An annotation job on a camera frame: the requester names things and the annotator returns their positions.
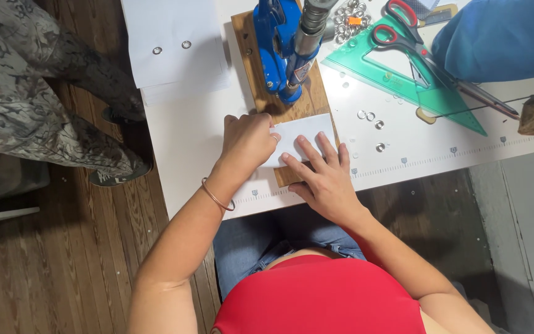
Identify blue eyelet press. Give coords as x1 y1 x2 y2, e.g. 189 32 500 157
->
253 0 321 105

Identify beige curve ruler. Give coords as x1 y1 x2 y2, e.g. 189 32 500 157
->
416 107 437 125

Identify person's blue jeans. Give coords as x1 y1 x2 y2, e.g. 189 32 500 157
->
213 210 367 301

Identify person's right hand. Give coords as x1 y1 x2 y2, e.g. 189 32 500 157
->
281 132 371 229

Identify green transparent set square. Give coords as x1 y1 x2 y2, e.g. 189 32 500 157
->
321 16 488 137

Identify blue cloth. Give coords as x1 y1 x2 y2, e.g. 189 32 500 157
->
431 0 534 83

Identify clear bag of metal eyelets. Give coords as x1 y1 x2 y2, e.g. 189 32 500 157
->
329 0 374 47

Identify white paper piece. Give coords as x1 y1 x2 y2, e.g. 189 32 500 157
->
260 113 339 169

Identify person's red top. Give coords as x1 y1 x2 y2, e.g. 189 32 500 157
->
211 254 427 334

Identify person's left hand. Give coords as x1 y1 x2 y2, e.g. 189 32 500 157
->
210 113 281 187

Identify white bar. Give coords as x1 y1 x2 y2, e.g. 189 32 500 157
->
0 207 40 228

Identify red handled scissors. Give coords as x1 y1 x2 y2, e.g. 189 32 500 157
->
371 0 521 120

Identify tan framed dark tool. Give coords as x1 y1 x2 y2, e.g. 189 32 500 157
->
417 4 459 28

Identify grey box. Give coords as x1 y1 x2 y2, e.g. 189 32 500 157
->
0 154 51 205

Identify grey metal press handle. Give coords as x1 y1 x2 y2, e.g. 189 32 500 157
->
286 0 339 89

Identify copper bracelet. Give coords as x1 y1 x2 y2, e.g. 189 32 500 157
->
201 177 236 212

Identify wooden base board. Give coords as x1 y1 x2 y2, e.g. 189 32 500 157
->
231 9 342 188

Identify stack of white paper sheets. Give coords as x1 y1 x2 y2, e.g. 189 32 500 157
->
121 0 231 106

